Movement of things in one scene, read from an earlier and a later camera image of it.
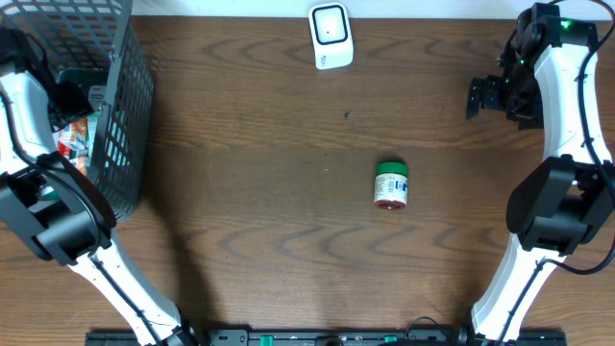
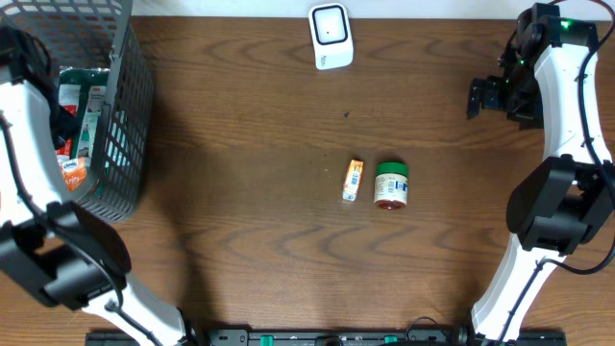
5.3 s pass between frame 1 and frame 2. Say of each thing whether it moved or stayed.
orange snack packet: moved
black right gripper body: stayed
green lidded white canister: stayed
